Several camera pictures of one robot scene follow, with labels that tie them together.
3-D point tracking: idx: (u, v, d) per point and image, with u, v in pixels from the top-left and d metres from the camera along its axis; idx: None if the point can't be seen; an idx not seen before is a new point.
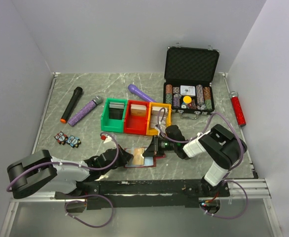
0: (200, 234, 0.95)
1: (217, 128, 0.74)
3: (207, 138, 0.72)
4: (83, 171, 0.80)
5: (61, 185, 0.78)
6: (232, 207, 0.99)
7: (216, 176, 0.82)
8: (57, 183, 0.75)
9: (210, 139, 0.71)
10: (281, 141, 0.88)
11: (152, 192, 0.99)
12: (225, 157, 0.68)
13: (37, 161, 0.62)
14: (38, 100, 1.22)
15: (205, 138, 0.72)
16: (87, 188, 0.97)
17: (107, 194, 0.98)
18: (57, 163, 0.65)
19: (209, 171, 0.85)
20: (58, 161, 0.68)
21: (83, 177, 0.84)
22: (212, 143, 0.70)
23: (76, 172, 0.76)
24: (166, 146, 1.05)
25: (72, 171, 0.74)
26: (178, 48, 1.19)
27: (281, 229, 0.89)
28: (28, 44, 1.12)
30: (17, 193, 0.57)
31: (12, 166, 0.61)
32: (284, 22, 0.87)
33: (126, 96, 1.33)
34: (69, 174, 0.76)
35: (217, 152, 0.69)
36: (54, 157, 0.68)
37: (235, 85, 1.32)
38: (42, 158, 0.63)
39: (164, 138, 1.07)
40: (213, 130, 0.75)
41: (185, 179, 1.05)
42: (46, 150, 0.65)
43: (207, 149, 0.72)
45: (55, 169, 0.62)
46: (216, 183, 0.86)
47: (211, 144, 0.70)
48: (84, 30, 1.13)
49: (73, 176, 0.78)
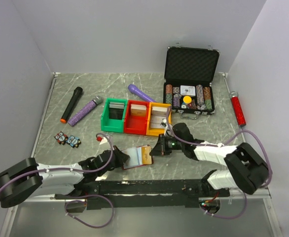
0: (200, 234, 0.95)
1: (246, 148, 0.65)
3: (235, 156, 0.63)
4: (74, 174, 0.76)
5: (54, 188, 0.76)
6: (232, 207, 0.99)
7: (224, 185, 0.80)
8: (49, 187, 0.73)
9: (237, 160, 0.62)
10: (281, 141, 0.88)
11: (152, 192, 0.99)
12: (251, 184, 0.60)
13: (23, 170, 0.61)
14: (38, 100, 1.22)
15: (233, 158, 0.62)
16: (87, 188, 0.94)
17: (107, 194, 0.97)
18: (44, 171, 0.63)
19: (216, 178, 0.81)
20: (45, 168, 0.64)
21: (76, 180, 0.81)
22: (240, 165, 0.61)
23: (66, 176, 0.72)
24: (173, 146, 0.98)
25: (62, 176, 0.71)
26: (178, 48, 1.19)
27: (281, 229, 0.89)
28: (28, 43, 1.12)
30: (3, 202, 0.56)
31: (0, 176, 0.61)
32: (284, 22, 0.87)
33: (126, 96, 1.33)
34: (61, 179, 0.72)
35: (244, 177, 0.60)
36: (41, 164, 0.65)
37: (235, 86, 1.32)
38: (27, 167, 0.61)
39: (171, 138, 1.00)
40: (241, 148, 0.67)
41: (185, 178, 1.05)
42: (32, 158, 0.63)
43: (232, 169, 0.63)
45: (40, 177, 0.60)
46: (218, 187, 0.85)
47: (239, 166, 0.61)
48: (84, 30, 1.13)
49: (65, 179, 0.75)
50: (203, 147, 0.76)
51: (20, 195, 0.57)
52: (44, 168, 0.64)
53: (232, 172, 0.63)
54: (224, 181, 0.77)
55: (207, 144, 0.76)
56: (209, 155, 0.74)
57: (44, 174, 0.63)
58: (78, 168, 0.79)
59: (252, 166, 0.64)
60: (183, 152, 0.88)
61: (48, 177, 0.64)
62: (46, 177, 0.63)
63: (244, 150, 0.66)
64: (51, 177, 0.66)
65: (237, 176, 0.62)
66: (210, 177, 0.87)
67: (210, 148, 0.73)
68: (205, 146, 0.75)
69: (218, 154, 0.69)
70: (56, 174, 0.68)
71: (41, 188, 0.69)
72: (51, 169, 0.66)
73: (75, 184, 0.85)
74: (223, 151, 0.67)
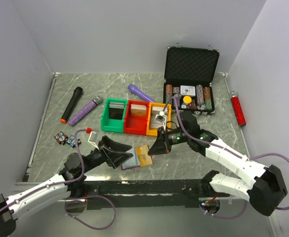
0: (200, 233, 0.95)
1: (276, 173, 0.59)
3: (266, 185, 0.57)
4: (54, 188, 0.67)
5: (47, 204, 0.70)
6: (232, 207, 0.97)
7: (229, 191, 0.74)
8: (39, 206, 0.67)
9: (269, 190, 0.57)
10: (280, 141, 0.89)
11: (152, 192, 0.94)
12: (270, 209, 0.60)
13: None
14: (38, 100, 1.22)
15: (266, 188, 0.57)
16: (87, 188, 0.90)
17: (108, 194, 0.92)
18: (13, 204, 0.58)
19: (221, 184, 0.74)
20: (15, 199, 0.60)
21: (63, 189, 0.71)
22: (267, 193, 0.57)
23: (46, 194, 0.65)
24: (179, 140, 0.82)
25: (40, 197, 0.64)
26: (178, 48, 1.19)
27: (281, 230, 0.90)
28: (28, 44, 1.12)
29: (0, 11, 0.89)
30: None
31: None
32: (284, 23, 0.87)
33: (126, 96, 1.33)
34: (42, 199, 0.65)
35: (266, 202, 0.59)
36: (11, 197, 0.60)
37: (235, 86, 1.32)
38: None
39: (175, 131, 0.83)
40: (269, 171, 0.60)
41: (185, 178, 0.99)
42: (0, 195, 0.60)
43: (255, 193, 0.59)
45: (12, 212, 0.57)
46: (220, 190, 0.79)
47: (266, 193, 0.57)
48: (83, 30, 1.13)
49: (49, 197, 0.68)
50: (220, 150, 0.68)
51: (1, 230, 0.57)
52: (14, 199, 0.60)
53: (253, 194, 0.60)
54: (232, 190, 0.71)
55: (225, 148, 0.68)
56: (226, 162, 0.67)
57: (14, 206, 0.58)
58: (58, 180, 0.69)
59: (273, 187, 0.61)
60: (189, 145, 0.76)
61: (21, 207, 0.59)
62: (17, 209, 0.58)
63: (272, 174, 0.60)
64: (26, 204, 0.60)
65: (259, 199, 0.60)
66: (212, 181, 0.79)
67: (230, 156, 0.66)
68: (223, 151, 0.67)
69: (241, 170, 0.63)
70: (31, 199, 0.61)
71: (29, 212, 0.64)
72: (21, 198, 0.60)
73: (70, 188, 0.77)
74: (249, 171, 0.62)
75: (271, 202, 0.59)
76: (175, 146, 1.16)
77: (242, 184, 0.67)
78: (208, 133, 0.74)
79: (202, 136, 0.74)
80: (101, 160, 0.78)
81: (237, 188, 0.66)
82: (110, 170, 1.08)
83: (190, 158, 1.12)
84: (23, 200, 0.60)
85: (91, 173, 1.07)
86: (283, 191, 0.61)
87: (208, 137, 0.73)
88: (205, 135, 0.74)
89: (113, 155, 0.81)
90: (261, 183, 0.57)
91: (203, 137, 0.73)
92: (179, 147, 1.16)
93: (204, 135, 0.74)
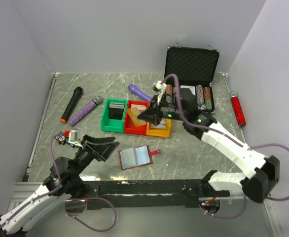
0: (201, 233, 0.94)
1: (275, 165, 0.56)
3: (265, 176, 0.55)
4: (40, 201, 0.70)
5: (49, 203, 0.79)
6: (232, 207, 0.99)
7: (226, 187, 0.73)
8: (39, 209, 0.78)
9: (266, 180, 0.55)
10: (280, 141, 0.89)
11: (152, 192, 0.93)
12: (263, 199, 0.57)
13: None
14: (38, 99, 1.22)
15: (263, 178, 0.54)
16: (87, 188, 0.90)
17: (107, 195, 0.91)
18: (5, 224, 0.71)
19: (219, 181, 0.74)
20: (7, 217, 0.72)
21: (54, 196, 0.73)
22: (264, 184, 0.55)
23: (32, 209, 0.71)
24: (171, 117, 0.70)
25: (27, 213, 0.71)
26: (178, 48, 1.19)
27: (281, 229, 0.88)
28: (28, 43, 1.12)
29: None
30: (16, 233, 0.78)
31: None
32: (284, 22, 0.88)
33: (126, 96, 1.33)
34: (33, 210, 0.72)
35: (261, 192, 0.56)
36: (4, 216, 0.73)
37: (235, 85, 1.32)
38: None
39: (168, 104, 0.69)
40: (269, 162, 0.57)
41: (185, 178, 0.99)
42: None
43: (251, 183, 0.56)
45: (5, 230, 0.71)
46: (220, 189, 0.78)
47: (264, 184, 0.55)
48: (83, 30, 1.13)
49: (42, 205, 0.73)
50: (219, 136, 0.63)
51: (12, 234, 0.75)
52: (5, 219, 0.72)
53: (248, 184, 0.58)
54: (229, 185, 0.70)
55: (225, 135, 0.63)
56: (224, 149, 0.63)
57: (6, 225, 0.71)
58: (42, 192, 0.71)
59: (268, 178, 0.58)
60: (184, 127, 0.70)
61: (12, 225, 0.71)
62: (9, 226, 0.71)
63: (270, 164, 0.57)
64: (16, 221, 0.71)
65: (253, 190, 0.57)
66: (211, 179, 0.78)
67: (230, 144, 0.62)
68: (223, 138, 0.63)
69: (241, 159, 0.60)
70: (19, 217, 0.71)
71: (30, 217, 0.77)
72: (10, 218, 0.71)
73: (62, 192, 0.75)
74: (249, 160, 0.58)
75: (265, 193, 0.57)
76: (175, 146, 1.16)
77: (236, 177, 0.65)
78: (206, 116, 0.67)
79: (200, 118, 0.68)
80: (88, 158, 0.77)
81: (233, 181, 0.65)
82: (110, 170, 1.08)
83: (190, 158, 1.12)
84: (12, 219, 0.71)
85: (91, 173, 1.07)
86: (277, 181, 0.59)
87: (206, 120, 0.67)
88: (203, 117, 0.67)
89: (98, 147, 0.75)
90: (261, 174, 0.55)
91: (201, 119, 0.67)
92: (179, 147, 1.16)
93: (201, 117, 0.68)
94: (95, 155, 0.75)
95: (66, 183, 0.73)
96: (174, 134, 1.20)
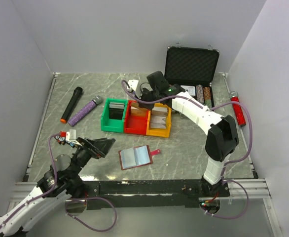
0: (200, 234, 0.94)
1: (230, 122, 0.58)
3: (219, 131, 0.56)
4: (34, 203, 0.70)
5: (46, 204, 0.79)
6: (232, 207, 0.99)
7: (213, 172, 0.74)
8: (36, 210, 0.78)
9: (221, 135, 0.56)
10: (280, 141, 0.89)
11: (152, 192, 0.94)
12: (221, 156, 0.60)
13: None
14: (38, 100, 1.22)
15: (218, 133, 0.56)
16: (87, 188, 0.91)
17: (107, 195, 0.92)
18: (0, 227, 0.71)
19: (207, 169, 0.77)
20: (3, 220, 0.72)
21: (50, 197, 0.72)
22: (219, 139, 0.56)
23: (27, 211, 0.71)
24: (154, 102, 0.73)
25: (22, 216, 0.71)
26: (178, 48, 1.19)
27: (281, 229, 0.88)
28: (28, 43, 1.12)
29: None
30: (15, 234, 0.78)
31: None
32: (283, 22, 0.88)
33: (126, 96, 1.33)
34: (30, 212, 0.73)
35: (217, 147, 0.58)
36: (0, 218, 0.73)
37: (234, 85, 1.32)
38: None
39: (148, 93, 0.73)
40: (224, 120, 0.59)
41: (185, 178, 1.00)
42: None
43: (209, 139, 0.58)
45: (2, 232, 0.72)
46: (214, 181, 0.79)
47: (219, 139, 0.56)
48: (84, 30, 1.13)
49: (38, 206, 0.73)
50: (184, 101, 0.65)
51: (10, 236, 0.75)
52: (1, 222, 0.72)
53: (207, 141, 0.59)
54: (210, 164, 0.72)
55: (190, 99, 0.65)
56: (189, 113, 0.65)
57: (2, 228, 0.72)
58: (37, 194, 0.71)
59: (226, 138, 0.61)
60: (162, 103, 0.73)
61: (8, 227, 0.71)
62: (6, 229, 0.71)
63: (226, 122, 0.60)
64: (13, 224, 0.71)
65: (211, 145, 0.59)
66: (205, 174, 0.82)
67: (193, 107, 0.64)
68: (188, 102, 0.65)
69: (200, 119, 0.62)
70: (15, 219, 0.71)
71: (28, 218, 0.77)
72: (6, 221, 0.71)
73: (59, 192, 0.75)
74: (207, 119, 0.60)
75: (222, 148, 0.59)
76: (175, 146, 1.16)
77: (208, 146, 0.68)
78: (176, 86, 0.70)
79: (171, 88, 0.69)
80: (87, 157, 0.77)
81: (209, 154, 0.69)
82: (110, 170, 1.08)
83: (190, 158, 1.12)
84: (8, 222, 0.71)
85: (90, 173, 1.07)
86: (235, 139, 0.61)
87: (176, 89, 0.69)
88: (173, 87, 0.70)
89: (96, 144, 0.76)
90: (217, 130, 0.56)
91: (172, 90, 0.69)
92: (179, 147, 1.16)
93: (172, 88, 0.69)
94: (94, 151, 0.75)
95: (63, 182, 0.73)
96: (174, 134, 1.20)
